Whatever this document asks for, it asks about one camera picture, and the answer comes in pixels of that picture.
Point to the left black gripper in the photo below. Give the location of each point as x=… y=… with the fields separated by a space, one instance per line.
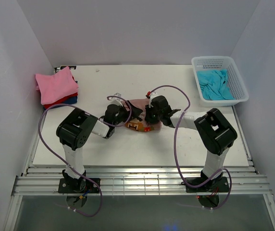
x=127 y=113

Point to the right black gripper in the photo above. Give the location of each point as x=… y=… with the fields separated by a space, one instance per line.
x=148 y=119

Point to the dusty pink t shirt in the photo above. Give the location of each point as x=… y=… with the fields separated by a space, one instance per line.
x=138 y=122

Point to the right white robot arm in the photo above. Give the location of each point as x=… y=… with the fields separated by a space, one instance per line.
x=216 y=133

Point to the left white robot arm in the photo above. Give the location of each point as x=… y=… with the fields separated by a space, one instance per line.
x=74 y=131

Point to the folded blue t shirt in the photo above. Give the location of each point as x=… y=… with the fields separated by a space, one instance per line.
x=60 y=92

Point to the turquoise t shirt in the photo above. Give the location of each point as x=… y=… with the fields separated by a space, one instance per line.
x=213 y=85

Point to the white plastic basket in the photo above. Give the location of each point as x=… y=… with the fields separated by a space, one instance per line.
x=235 y=81

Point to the folded pink t shirt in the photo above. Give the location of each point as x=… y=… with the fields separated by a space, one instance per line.
x=44 y=80

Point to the folded red t shirt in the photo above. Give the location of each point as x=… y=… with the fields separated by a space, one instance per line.
x=70 y=99

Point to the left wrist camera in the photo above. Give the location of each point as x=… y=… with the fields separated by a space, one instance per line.
x=115 y=99

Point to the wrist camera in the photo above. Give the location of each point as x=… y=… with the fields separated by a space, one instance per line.
x=151 y=96
x=115 y=99

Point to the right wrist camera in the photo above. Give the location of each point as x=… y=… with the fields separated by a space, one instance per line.
x=151 y=96

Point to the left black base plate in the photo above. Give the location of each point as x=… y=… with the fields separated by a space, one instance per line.
x=64 y=188

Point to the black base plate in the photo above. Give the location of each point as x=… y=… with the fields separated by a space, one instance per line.
x=64 y=188
x=217 y=185

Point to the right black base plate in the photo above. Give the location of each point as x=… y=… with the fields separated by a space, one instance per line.
x=217 y=185

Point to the aluminium frame rail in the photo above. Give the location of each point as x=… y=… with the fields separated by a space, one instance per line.
x=135 y=181

